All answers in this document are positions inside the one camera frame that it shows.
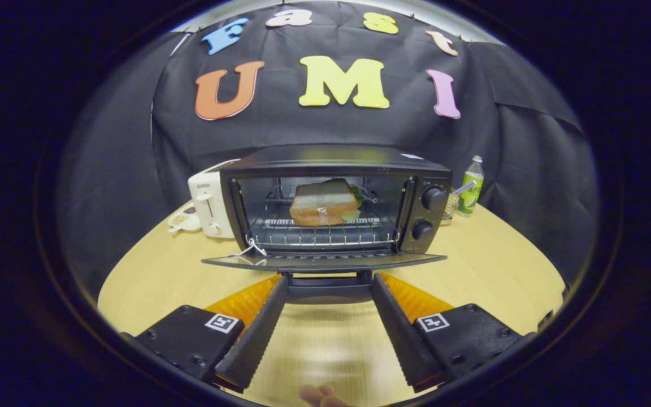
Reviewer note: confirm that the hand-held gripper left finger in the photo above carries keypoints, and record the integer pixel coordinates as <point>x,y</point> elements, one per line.
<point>257,339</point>

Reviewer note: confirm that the small white snack dish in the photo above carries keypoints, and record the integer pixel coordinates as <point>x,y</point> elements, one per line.
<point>184,219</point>

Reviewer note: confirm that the green drink bottle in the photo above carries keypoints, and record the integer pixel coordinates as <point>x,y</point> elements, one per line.
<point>471,192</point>

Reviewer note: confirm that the blue striped straw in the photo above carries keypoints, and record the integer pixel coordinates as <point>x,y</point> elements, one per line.
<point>463,187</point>

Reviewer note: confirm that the toast sandwich with lettuce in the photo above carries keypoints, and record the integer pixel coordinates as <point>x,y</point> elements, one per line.
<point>322,203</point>

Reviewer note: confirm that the white pop-up toaster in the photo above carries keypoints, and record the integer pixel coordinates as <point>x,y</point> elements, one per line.
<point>204,209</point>

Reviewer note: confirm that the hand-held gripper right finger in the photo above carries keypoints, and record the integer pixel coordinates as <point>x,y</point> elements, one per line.
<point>399,339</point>

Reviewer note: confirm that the black toaster oven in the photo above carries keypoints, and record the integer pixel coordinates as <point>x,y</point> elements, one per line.
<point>331,158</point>

